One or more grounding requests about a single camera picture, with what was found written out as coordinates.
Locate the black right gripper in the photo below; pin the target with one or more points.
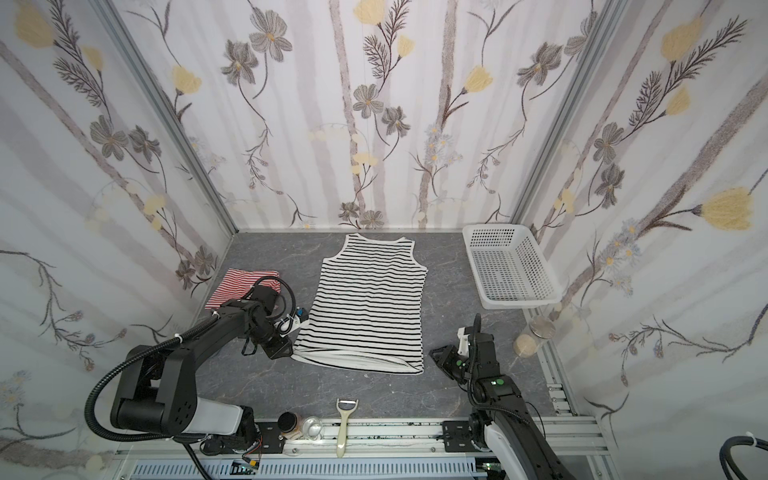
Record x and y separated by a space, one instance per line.
450 361

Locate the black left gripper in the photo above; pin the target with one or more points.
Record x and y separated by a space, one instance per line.
279 344

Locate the red white striped tank top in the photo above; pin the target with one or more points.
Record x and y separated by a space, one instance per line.
234 285

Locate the black white striped tank top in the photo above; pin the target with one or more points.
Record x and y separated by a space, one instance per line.
367 310

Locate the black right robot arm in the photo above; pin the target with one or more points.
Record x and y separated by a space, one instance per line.
500 421

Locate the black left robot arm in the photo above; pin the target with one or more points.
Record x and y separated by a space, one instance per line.
157 391

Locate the clear glass cup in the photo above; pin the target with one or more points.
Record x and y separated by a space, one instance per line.
312 428

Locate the clear glass jar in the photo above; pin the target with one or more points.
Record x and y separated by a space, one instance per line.
537 332

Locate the white plastic laundry basket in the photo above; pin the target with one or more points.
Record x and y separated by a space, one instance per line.
509 268

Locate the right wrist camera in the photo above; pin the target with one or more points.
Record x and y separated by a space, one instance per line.
471 343

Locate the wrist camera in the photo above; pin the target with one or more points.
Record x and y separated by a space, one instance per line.
471 343
280 303

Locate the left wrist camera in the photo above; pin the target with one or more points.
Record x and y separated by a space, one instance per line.
280 303

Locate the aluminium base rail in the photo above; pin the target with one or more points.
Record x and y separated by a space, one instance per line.
577 441

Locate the cream handled peeler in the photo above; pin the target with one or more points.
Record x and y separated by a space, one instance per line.
345 408

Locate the white slotted cable duct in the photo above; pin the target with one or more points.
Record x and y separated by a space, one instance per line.
356 468

